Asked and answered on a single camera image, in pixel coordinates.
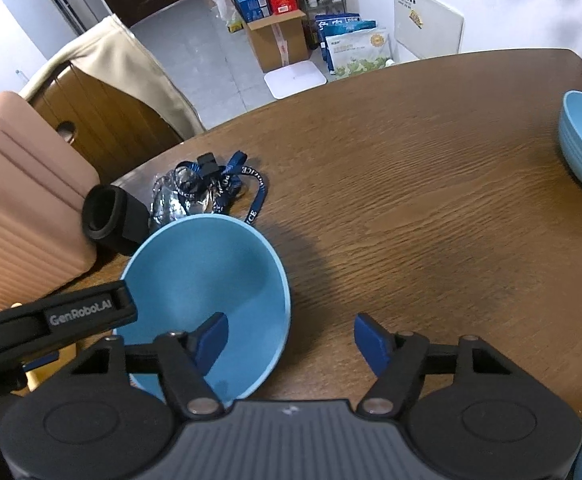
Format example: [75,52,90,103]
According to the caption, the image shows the cardboard box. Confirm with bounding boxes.
[243,9,310,73]

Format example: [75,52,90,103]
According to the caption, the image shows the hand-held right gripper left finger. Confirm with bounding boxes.
[68,312,229,420]

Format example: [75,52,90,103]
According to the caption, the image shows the blue lanyard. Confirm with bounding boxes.
[178,150,270,228]

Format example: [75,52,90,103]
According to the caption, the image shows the white green bag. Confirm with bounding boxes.
[323,27,393,79]

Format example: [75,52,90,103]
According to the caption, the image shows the crumpled clear plastic wrapper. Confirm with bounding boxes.
[148,167,224,235]

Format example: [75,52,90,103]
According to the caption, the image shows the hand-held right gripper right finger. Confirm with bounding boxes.
[353,312,517,418]

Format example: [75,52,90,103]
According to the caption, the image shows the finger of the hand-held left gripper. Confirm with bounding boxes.
[0,280,139,397]

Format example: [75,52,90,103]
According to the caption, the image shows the blue white bag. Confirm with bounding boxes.
[315,14,378,43]

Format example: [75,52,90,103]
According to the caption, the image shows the pink suitcase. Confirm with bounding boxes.
[0,91,100,318]

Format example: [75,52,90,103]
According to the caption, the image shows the black cylindrical sleeve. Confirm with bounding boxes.
[82,185,153,257]

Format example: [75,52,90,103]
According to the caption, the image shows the white bathroom scale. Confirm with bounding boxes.
[263,60,328,100]

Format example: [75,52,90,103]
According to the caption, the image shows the white panel board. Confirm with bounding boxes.
[393,0,465,61]

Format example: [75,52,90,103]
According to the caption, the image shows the wooden chair with beige cloth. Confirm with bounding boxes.
[20,14,207,137]

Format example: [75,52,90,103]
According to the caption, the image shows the blue carton box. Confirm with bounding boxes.
[231,0,272,23]

